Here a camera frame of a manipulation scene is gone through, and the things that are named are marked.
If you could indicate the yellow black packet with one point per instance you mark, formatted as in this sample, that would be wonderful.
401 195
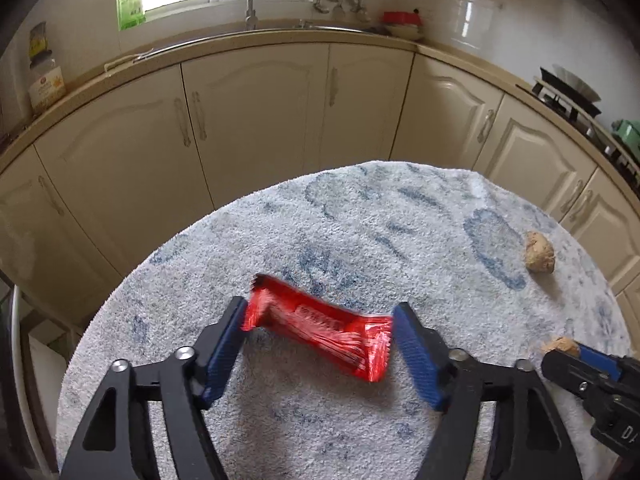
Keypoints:
39 42

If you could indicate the black gas stove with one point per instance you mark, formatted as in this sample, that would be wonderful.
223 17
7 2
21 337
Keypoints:
570 105

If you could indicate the red snack wrapper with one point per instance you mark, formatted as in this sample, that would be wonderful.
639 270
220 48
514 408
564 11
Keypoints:
310 325

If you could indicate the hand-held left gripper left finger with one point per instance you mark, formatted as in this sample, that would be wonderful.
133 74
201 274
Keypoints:
222 357

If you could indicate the cream kitchen base cabinets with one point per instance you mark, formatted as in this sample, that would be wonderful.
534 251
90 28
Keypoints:
260 110

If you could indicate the steel sink faucet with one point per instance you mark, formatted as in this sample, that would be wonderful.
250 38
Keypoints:
249 10

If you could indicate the grey metal pan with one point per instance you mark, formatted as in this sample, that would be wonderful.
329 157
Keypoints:
577 82

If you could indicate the green detergent bottle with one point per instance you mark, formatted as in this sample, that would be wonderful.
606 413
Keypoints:
131 10

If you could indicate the clear plastic storage jar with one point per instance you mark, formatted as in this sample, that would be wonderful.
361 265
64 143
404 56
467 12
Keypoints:
47 87

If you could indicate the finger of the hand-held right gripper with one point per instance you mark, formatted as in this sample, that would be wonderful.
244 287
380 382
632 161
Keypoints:
575 375
602 360

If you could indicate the red lidded pot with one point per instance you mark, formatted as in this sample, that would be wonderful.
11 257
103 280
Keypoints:
404 19

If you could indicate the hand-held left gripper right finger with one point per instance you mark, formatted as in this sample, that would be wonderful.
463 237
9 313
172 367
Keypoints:
417 357

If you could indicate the green kitchen appliance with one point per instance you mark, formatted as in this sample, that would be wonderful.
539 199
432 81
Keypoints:
627 135

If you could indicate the blue white patterned tablecloth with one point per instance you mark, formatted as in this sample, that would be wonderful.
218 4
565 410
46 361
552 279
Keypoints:
350 220

